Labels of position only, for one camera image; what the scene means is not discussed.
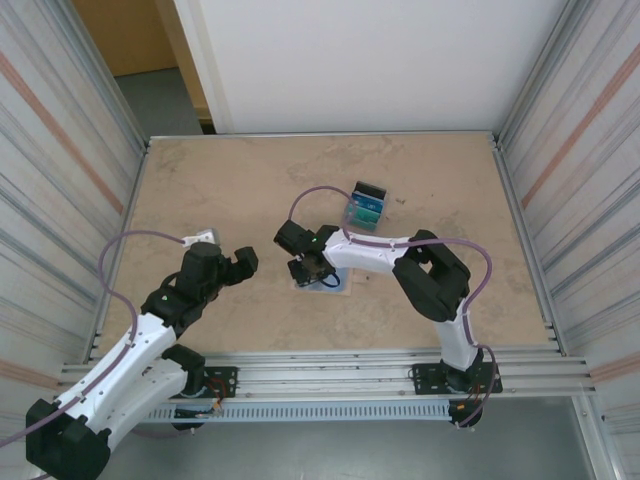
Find teal and black small box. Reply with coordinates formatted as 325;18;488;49
339;179;393;235
348;194;386;212

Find brown wooden door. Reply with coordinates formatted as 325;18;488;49
73;0;179;78

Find translucent striped enclosure panel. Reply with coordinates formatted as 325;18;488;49
494;0;640;480
0;0;150;480

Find tan door frame edge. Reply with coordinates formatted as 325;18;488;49
172;0;214;123

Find teal credit card stack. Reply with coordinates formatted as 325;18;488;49
343;205;382;232

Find black credit card stack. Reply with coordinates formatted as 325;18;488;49
351;180;387;201

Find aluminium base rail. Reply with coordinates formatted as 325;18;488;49
59;349;599;401

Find slotted grey cable duct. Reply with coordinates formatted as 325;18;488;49
144;402;454;425

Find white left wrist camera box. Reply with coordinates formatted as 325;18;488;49
180;228;221;248

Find red black wire bundle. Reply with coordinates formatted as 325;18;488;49
212;378;237;416
449;385;489;429

